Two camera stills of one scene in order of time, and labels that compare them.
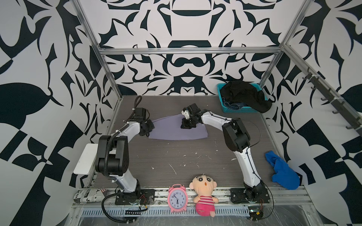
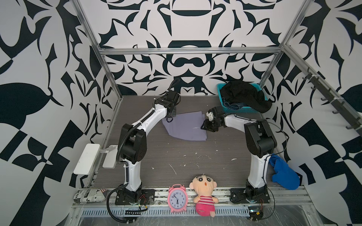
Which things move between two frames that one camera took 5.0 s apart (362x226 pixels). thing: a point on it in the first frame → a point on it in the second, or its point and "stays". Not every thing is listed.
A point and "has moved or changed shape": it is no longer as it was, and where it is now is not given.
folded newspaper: [87, 195] stays
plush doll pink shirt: [203, 185] stays
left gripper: [151, 126] → [175, 114]
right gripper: [185, 124] → [206, 125]
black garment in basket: [244, 92] stays
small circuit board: [255, 213] stays
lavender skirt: [168, 127] has moved or changed shape
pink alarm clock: [177, 198] stays
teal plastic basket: [245, 109] stays
